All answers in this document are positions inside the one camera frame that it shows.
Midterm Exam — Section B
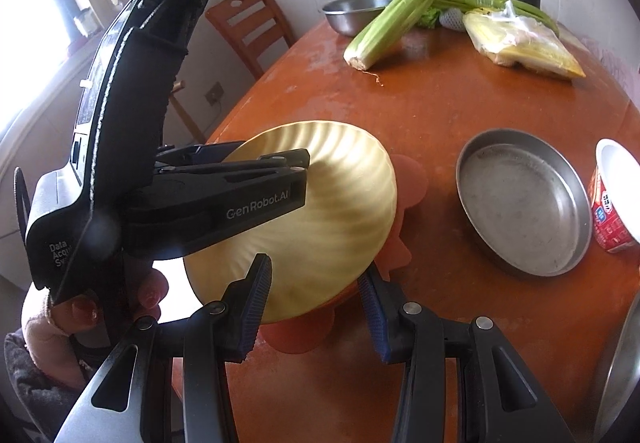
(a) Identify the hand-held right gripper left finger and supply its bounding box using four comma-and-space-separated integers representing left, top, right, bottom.
55, 253, 273, 443

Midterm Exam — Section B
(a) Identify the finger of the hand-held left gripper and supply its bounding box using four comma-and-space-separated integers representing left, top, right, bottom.
155, 140, 246, 166
122, 148, 311, 260

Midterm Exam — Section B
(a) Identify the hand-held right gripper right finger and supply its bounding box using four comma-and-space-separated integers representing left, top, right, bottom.
357, 263, 561, 443

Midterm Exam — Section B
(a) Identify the golden ribbed plate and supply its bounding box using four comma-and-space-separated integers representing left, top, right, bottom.
182, 120, 399, 325

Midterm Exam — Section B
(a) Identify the round steel pan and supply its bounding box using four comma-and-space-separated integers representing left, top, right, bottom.
455, 128, 594, 278

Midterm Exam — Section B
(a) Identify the person's left forearm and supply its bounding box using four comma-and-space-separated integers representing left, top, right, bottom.
20, 283, 91, 391

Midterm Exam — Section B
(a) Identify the person's left hand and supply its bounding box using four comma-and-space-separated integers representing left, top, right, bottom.
51, 269, 169, 338

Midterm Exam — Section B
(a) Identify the orange silicone mat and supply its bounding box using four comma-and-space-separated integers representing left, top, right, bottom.
260, 153, 431, 355

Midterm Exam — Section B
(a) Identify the wooden chair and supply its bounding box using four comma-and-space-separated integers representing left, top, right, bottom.
167, 0, 297, 144

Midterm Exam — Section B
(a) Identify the steel mixing bowl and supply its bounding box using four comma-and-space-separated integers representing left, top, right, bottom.
321, 0, 401, 37

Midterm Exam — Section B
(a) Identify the celery bunch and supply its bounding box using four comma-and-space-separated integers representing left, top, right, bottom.
343, 0, 463, 72

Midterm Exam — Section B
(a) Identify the fruit in white foam net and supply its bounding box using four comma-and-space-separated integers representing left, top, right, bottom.
439, 7, 471, 31

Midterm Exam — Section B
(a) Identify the grey fleece garment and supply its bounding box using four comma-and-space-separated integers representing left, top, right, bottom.
4, 329, 53, 426

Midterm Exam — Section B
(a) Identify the large steel basin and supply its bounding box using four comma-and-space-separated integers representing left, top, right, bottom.
592, 295, 640, 441

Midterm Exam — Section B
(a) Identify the bundle of thin green stalks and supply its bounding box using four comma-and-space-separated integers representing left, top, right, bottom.
435, 0, 561, 36

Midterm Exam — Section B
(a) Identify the bag of yellow corn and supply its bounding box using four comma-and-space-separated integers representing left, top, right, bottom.
462, 5, 587, 81

